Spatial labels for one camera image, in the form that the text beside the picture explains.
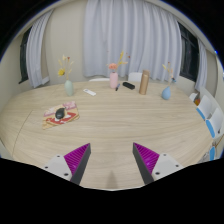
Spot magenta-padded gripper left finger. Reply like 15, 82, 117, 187
41, 142, 92, 187

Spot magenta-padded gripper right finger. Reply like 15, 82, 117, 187
131, 142, 184, 186

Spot black computer mouse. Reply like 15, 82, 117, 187
54, 107, 67, 120

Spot pink red printed mouse pad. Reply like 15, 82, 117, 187
41, 101, 81, 131

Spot white remote control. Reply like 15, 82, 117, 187
82, 88, 97, 97

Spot blue vase with dried flowers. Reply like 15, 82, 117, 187
161, 61, 177, 101

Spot green vase with yellow flowers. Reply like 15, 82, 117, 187
57, 54, 75, 97

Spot white and blue chairs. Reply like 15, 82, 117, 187
188, 87, 224, 162

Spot black oblong case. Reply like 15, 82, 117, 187
122, 81, 136, 90

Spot gold metal bottle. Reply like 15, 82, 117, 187
138, 69, 151, 96

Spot white chair back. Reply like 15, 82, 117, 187
88, 77, 111, 83

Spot pink vase with dried flowers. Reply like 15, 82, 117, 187
106, 50, 131, 90

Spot narrow white curtain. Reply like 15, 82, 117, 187
194, 38, 208, 93
25, 9, 54, 89

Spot dark window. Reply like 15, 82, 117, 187
178, 22, 200, 83
18, 27, 33, 84

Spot wide white curtain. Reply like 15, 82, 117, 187
82, 0, 183, 83

